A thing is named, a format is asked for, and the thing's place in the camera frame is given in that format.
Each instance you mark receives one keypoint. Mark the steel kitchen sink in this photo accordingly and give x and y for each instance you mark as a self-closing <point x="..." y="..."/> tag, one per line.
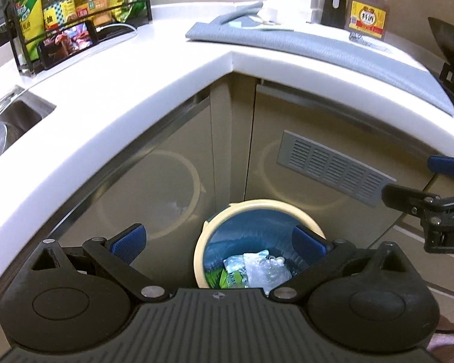
<point x="20" y="110"/>

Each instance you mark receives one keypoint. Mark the black wire condiment rack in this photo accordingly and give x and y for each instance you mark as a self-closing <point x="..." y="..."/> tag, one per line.
<point x="45" y="33"/>

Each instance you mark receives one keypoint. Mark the smartphone showing video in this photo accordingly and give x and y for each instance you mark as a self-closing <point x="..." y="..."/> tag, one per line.
<point x="66" y="43"/>

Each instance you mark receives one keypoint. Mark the grey cabinet vent grille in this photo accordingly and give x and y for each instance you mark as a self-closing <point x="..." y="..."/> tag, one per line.
<point x="332" y="168"/>

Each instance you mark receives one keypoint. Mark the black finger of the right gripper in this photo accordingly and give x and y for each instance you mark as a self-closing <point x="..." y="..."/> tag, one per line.
<point x="410" y="201"/>

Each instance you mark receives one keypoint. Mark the dark soy sauce dispenser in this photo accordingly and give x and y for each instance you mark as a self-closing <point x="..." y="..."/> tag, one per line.
<point x="333" y="13"/>

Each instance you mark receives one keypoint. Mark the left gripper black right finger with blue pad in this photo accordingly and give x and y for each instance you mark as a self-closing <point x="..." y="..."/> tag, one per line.
<point x="326" y="261"/>

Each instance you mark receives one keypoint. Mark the cream round trash bin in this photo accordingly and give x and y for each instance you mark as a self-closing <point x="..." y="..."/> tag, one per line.
<point x="249" y="241"/>

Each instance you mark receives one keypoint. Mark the blue trash bag liner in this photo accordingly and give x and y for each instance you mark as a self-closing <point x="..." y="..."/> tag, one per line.
<point x="249" y="241"/>

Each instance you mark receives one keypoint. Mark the black wok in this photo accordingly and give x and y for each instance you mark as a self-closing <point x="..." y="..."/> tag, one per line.
<point x="443" y="33"/>

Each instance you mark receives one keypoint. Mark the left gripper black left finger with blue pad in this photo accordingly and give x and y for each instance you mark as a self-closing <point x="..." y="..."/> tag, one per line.
<point x="113" y="257"/>

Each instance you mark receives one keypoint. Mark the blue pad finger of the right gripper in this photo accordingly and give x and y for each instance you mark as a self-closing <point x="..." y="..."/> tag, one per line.
<point x="441" y="165"/>

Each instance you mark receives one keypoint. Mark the grey fabric mat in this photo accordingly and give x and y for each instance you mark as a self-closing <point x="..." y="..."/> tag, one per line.
<point x="248" y="26"/>

